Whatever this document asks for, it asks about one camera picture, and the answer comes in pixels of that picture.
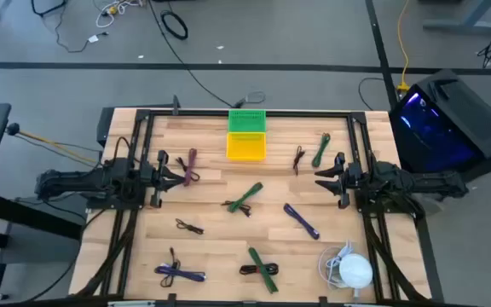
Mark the orange stick black knob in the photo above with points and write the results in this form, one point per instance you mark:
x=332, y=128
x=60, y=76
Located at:
x=13, y=129

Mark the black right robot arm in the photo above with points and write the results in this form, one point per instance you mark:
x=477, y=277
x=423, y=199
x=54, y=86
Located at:
x=420, y=183

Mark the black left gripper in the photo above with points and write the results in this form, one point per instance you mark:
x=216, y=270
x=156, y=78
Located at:
x=156, y=179

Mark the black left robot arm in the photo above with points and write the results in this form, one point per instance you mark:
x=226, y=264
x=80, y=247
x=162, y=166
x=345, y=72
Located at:
x=79, y=181

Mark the black aluminium table frame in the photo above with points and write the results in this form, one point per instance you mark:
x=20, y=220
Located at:
x=186, y=113

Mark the black computer tower blue light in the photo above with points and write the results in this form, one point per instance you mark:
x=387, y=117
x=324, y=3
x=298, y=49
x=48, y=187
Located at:
x=463, y=106

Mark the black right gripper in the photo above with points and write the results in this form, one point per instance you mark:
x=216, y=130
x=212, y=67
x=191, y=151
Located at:
x=345, y=179

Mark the green plastic mesh basket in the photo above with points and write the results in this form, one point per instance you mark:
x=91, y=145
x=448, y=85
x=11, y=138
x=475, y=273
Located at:
x=247, y=121

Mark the grey desk leg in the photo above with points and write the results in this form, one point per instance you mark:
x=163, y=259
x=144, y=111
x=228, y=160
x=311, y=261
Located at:
x=463, y=26

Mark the yellow plastic mesh basket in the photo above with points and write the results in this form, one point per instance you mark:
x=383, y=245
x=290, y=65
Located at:
x=246, y=147

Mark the white bulb lamp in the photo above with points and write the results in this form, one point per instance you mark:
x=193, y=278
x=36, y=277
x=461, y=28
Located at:
x=355, y=271

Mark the black control box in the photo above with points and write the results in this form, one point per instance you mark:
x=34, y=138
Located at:
x=105, y=125

